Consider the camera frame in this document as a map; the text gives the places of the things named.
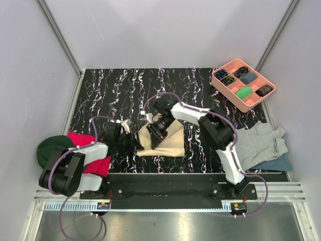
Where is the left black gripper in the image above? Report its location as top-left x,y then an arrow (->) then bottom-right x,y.
115,131 -> 144,154

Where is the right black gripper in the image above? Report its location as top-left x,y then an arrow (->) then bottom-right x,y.
146,117 -> 174,150

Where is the beige cloth napkin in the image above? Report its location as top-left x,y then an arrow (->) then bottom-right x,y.
137,120 -> 185,157

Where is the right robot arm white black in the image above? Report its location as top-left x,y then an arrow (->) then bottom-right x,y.
141,99 -> 249,199

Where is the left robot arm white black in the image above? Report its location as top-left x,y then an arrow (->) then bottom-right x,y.
37,119 -> 144,199

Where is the red folded cloth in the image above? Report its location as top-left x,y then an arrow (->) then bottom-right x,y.
67,132 -> 111,177

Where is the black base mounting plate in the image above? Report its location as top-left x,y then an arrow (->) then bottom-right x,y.
80,173 -> 257,200

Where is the dark green baseball cap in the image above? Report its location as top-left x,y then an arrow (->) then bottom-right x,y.
36,135 -> 75,169

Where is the blue patterned rolled sock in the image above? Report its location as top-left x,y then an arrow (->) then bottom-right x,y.
214,69 -> 228,80

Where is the yellow patterned rolled sock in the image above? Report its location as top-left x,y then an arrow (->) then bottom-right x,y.
221,75 -> 235,86

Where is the pink divided tray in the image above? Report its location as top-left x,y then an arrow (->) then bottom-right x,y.
211,59 -> 276,112

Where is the grey t-shirt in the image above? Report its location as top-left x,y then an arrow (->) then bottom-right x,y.
235,122 -> 288,171

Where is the green rolled sock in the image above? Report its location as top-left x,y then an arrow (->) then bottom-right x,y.
235,86 -> 253,100

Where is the dark multicolour rolled sock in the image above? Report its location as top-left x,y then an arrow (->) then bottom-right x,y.
234,66 -> 250,79

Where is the grey-blue rolled sock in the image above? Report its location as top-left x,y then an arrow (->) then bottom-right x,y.
240,72 -> 257,85

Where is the dark brown rolled sock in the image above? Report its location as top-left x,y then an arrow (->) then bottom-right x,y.
255,84 -> 273,97

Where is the blue folded cloth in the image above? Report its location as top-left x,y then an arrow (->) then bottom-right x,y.
251,154 -> 293,172

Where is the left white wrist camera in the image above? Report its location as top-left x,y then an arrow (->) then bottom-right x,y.
116,119 -> 132,134

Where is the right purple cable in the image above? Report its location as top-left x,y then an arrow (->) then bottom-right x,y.
141,92 -> 269,218

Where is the aluminium frame rail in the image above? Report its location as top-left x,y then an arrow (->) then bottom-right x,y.
36,0 -> 83,76

